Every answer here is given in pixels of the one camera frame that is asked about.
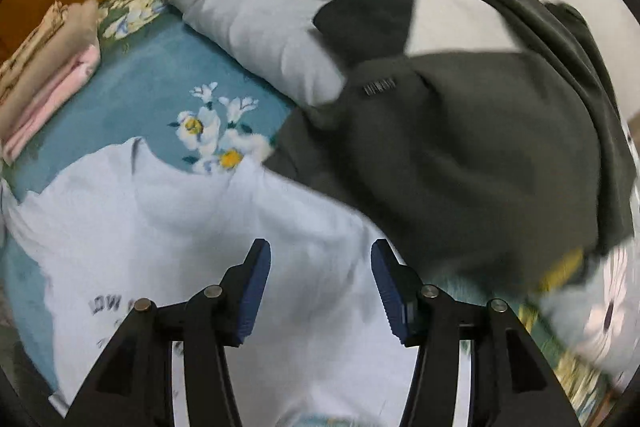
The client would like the white printed t-shirt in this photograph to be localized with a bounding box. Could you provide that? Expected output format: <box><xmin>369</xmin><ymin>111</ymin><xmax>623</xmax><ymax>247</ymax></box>
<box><xmin>4</xmin><ymin>137</ymin><xmax>473</xmax><ymax>427</ymax></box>

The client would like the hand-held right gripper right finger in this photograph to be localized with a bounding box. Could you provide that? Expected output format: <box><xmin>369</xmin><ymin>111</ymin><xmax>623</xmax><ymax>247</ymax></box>
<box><xmin>370</xmin><ymin>238</ymin><xmax>583</xmax><ymax>427</ymax></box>

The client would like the folded pink cloth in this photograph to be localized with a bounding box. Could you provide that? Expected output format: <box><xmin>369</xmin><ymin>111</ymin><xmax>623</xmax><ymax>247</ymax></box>
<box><xmin>2</xmin><ymin>44</ymin><xmax>102</xmax><ymax>164</ymax></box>

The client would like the dark grey garment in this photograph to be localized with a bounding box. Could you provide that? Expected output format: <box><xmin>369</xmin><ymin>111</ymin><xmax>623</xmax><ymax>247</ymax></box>
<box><xmin>262</xmin><ymin>0</ymin><xmax>637</xmax><ymax>295</ymax></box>

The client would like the folded beige cloth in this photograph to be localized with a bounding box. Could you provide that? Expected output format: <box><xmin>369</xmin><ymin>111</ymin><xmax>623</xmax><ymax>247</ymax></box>
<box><xmin>0</xmin><ymin>0</ymin><xmax>103</xmax><ymax>128</ymax></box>

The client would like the teal floral bed sheet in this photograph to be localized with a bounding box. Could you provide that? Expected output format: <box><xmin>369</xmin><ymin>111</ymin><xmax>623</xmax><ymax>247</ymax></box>
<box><xmin>0</xmin><ymin>0</ymin><xmax>616</xmax><ymax>427</ymax></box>

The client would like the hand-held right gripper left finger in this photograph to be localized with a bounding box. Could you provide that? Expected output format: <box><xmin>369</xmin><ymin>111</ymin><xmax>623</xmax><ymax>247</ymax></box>
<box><xmin>64</xmin><ymin>238</ymin><xmax>272</xmax><ymax>427</ymax></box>

